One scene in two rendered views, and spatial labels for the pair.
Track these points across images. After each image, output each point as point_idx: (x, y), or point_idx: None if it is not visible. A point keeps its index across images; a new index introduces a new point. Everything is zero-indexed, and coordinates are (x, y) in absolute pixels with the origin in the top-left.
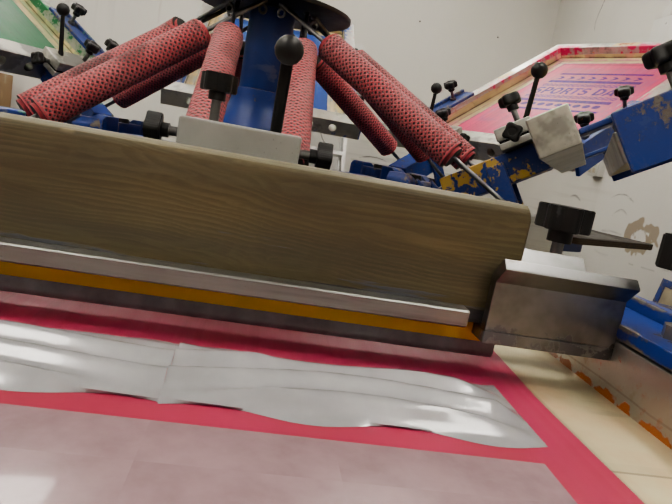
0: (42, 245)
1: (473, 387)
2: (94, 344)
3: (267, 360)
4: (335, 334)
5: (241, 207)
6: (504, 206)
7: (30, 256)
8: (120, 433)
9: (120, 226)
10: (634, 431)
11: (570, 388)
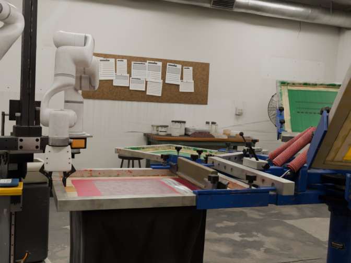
0: (183, 174)
1: None
2: (177, 183)
3: (186, 188)
4: (201, 189)
5: (194, 170)
6: (209, 170)
7: (182, 175)
8: (164, 187)
9: (188, 172)
10: None
11: None
